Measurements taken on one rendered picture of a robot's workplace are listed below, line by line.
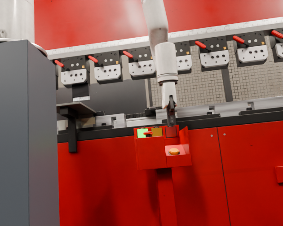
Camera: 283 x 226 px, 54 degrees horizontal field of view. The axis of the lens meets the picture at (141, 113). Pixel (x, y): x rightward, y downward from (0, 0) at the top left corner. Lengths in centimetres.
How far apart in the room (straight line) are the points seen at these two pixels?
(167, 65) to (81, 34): 77
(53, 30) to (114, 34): 38
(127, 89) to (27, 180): 155
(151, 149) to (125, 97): 110
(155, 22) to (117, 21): 58
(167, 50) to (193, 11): 61
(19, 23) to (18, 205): 47
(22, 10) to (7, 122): 32
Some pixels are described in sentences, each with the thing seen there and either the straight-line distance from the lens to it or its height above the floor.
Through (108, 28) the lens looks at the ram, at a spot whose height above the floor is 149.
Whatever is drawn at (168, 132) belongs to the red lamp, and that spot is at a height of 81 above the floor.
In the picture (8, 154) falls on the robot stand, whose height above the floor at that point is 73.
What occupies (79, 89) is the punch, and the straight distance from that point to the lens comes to 166.
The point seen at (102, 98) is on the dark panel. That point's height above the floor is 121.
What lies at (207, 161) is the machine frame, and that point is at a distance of 137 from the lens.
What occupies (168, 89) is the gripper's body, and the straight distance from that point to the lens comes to 109.
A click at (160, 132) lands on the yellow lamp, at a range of 122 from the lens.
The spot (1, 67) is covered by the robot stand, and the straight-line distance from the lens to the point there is 75.
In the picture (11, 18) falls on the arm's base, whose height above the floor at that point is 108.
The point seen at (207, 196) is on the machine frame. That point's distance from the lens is 138.
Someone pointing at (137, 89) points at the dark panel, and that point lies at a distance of 211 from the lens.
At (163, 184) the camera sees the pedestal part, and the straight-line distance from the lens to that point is 111.
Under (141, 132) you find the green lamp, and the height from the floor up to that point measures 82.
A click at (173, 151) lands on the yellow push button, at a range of 112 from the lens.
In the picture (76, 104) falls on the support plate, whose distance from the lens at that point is 136.
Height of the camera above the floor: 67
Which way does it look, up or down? 11 degrees up
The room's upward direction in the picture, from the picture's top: 5 degrees counter-clockwise
